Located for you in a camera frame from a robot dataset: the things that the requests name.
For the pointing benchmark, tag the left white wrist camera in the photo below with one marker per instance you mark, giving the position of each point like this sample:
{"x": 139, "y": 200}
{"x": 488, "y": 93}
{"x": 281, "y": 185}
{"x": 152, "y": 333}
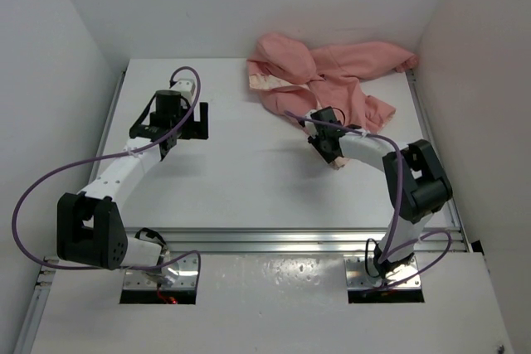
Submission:
{"x": 185, "y": 87}

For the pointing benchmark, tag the left aluminium side rail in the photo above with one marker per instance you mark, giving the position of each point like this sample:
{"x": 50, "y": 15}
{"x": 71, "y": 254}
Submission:
{"x": 42, "y": 286}

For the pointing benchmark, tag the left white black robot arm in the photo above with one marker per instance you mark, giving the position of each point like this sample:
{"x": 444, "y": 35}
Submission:
{"x": 89, "y": 228}

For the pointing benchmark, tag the aluminium side rail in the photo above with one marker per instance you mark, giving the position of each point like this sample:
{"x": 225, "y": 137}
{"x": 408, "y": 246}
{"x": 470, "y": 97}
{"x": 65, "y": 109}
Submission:
{"x": 42, "y": 286}
{"x": 451, "y": 208}

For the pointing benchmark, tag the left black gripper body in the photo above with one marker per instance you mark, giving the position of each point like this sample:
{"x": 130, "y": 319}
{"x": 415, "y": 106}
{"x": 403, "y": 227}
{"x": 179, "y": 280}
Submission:
{"x": 190, "y": 128}

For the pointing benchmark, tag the aluminium front rail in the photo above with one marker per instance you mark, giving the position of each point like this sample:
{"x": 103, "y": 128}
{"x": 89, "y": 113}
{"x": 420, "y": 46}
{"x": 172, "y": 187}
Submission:
{"x": 269, "y": 241}

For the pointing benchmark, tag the right aluminium side rail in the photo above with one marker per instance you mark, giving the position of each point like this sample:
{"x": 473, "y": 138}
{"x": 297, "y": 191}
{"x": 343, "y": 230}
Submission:
{"x": 451, "y": 208}

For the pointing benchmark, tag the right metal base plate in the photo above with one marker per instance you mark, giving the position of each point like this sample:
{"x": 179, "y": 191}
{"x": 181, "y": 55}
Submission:
{"x": 362, "y": 276}

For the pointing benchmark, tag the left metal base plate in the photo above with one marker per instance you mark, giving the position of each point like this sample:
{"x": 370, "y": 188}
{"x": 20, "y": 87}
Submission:
{"x": 181, "y": 275}

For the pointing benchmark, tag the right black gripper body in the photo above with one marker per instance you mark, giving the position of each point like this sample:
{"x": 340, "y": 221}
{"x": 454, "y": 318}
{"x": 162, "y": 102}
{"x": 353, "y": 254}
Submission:
{"x": 318, "y": 143}

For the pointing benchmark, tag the pink hooded zip jacket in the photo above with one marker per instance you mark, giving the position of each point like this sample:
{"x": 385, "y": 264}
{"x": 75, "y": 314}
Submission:
{"x": 288, "y": 76}

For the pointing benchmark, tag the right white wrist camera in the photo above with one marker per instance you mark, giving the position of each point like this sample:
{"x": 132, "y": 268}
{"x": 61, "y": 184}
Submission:
{"x": 308, "y": 124}

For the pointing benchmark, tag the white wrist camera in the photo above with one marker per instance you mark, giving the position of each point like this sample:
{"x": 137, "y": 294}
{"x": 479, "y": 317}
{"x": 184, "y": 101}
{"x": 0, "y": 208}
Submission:
{"x": 185, "y": 87}
{"x": 308, "y": 124}

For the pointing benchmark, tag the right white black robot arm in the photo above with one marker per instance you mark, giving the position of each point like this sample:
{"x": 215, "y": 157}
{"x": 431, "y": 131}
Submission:
{"x": 417, "y": 184}

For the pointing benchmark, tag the metal base plate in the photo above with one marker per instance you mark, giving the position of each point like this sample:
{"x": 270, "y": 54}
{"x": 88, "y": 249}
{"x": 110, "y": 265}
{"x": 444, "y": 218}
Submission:
{"x": 181, "y": 275}
{"x": 362, "y": 276}

